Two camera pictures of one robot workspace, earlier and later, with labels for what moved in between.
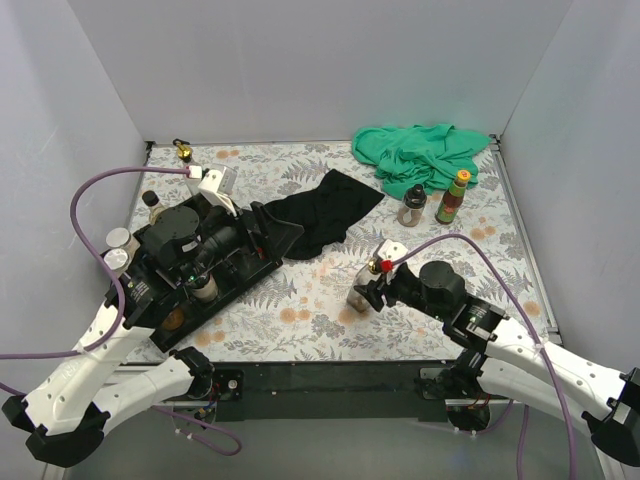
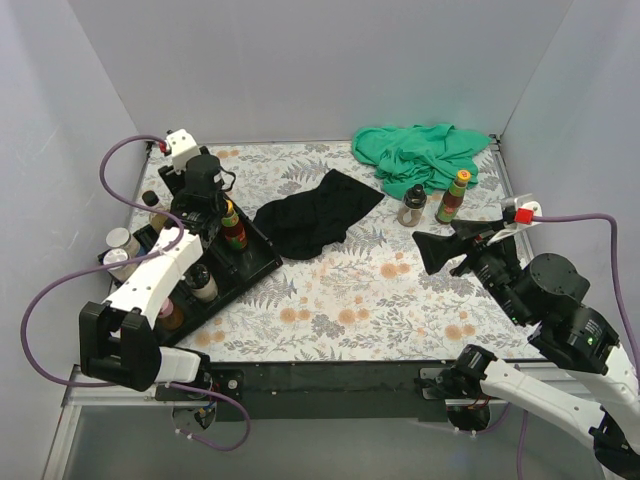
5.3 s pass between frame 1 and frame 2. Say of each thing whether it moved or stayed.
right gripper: moved
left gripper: moved
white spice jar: stayed
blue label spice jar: stayed
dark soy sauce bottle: stayed
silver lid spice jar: stayed
